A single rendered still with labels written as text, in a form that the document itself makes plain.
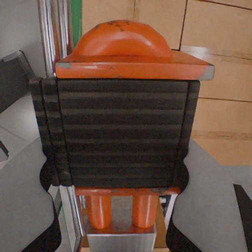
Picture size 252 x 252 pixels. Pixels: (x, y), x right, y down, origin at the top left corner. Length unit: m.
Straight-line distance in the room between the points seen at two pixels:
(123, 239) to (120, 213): 0.02
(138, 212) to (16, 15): 1.46
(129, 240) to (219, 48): 0.84
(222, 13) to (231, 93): 0.36
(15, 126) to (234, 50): 1.62
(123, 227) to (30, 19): 1.41
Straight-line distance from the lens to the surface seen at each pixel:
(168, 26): 0.84
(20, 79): 1.43
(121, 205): 0.20
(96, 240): 0.19
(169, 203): 1.26
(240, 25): 0.95
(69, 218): 1.38
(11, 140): 1.88
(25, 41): 1.51
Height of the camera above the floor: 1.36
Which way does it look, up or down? 61 degrees down
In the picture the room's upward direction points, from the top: 176 degrees clockwise
